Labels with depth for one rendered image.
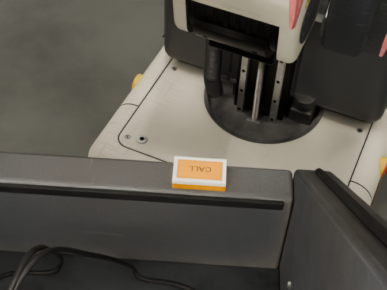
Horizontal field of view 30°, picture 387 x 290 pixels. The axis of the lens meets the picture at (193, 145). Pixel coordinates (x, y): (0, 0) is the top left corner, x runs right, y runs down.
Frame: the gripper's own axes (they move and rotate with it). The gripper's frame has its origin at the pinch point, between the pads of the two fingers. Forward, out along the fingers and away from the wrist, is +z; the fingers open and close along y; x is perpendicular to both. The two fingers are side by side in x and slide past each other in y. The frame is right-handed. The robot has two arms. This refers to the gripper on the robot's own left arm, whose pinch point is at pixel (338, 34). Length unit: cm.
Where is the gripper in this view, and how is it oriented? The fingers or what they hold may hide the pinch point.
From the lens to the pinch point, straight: 77.8
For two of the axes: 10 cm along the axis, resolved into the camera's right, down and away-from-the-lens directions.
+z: -2.1, 8.9, 4.0
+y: 9.1, 3.3, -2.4
